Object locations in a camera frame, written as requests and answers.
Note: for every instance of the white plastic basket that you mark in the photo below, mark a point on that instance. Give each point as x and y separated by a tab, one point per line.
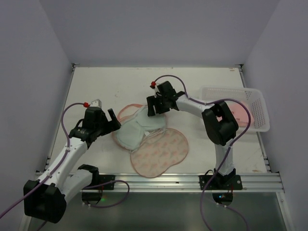
251	98

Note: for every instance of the mint green bra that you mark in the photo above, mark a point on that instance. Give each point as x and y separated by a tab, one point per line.
139	125

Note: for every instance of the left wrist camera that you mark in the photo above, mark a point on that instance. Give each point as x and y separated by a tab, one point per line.
96	103

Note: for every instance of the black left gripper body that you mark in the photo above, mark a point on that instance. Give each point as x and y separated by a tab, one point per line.
107	123

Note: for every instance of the pink patterned mesh laundry bag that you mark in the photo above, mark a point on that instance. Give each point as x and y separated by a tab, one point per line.
156	153

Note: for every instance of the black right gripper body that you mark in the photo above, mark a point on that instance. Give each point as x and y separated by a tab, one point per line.
158	103

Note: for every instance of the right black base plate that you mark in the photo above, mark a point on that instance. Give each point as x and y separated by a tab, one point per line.
232	181

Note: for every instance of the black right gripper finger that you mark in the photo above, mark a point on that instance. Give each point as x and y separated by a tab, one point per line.
160	108
152	103

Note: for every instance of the aluminium mounting rail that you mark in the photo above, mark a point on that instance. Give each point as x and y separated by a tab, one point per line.
251	182

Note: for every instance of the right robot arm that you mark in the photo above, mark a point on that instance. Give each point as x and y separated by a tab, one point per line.
219	122

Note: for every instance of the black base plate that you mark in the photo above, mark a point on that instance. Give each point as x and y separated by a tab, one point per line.
232	181
101	182

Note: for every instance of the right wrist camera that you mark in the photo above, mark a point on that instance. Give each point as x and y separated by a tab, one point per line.
154	86

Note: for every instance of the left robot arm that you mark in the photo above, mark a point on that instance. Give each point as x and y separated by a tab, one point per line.
47	197

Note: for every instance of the pink bra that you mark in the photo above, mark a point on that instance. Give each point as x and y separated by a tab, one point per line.
239	114

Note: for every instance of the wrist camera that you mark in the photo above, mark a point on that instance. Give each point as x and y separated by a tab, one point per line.
154	86
96	103

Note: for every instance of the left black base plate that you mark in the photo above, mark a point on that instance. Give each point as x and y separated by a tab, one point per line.
101	182

